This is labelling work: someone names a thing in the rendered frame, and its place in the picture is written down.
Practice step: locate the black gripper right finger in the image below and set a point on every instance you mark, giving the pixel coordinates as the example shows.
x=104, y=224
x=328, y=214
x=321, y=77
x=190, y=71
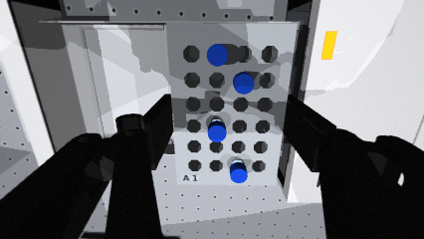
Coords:
x=358, y=179

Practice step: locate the grey perforated block with holes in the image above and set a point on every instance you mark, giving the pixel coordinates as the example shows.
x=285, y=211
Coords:
x=201, y=92

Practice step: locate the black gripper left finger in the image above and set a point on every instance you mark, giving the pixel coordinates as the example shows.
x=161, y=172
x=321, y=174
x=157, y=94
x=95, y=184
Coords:
x=57, y=200

